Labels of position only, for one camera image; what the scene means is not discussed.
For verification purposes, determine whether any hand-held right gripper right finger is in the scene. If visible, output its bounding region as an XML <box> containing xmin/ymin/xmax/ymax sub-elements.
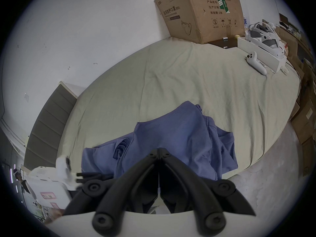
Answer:
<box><xmin>159</xmin><ymin>147</ymin><xmax>256</xmax><ymax>234</ymax></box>

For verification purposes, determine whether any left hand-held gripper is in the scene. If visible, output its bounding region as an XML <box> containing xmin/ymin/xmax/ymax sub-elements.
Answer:
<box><xmin>25</xmin><ymin>157</ymin><xmax>114</xmax><ymax>210</ymax></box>

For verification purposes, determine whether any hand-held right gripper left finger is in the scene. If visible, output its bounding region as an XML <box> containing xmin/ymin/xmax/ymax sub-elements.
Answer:
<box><xmin>63</xmin><ymin>148</ymin><xmax>159</xmax><ymax>233</ymax></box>

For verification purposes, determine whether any blue shirt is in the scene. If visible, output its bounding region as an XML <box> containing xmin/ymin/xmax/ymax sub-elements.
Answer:
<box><xmin>81</xmin><ymin>101</ymin><xmax>239</xmax><ymax>181</ymax></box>

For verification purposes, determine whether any person's left hand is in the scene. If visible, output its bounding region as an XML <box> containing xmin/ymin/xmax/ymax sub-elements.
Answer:
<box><xmin>46</xmin><ymin>206</ymin><xmax>66</xmax><ymax>225</ymax></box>

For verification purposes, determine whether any grey padded headboard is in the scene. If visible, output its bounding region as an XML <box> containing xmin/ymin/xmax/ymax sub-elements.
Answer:
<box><xmin>24</xmin><ymin>81</ymin><xmax>85</xmax><ymax>171</ymax></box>

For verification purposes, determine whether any bed with beige sheet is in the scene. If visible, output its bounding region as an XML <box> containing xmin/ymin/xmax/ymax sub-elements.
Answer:
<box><xmin>57</xmin><ymin>37</ymin><xmax>303</xmax><ymax>180</ymax></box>

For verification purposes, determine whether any stack of brown cartons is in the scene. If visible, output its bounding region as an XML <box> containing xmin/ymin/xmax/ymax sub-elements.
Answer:
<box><xmin>274</xmin><ymin>13</ymin><xmax>316</xmax><ymax>178</ymax></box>

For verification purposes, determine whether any white hand controller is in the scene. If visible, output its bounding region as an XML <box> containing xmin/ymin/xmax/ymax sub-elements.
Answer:
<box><xmin>245</xmin><ymin>51</ymin><xmax>268</xmax><ymax>76</ymax></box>

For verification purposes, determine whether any flat white box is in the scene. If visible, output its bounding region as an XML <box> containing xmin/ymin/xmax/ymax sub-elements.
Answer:
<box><xmin>237</xmin><ymin>36</ymin><xmax>287</xmax><ymax>74</ymax></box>

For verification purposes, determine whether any white headset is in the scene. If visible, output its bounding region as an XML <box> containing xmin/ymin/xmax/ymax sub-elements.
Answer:
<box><xmin>246</xmin><ymin>21</ymin><xmax>287</xmax><ymax>58</ymax></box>

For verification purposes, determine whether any large brown cardboard carton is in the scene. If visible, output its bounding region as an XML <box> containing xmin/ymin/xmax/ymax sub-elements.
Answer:
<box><xmin>154</xmin><ymin>0</ymin><xmax>245</xmax><ymax>45</ymax></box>

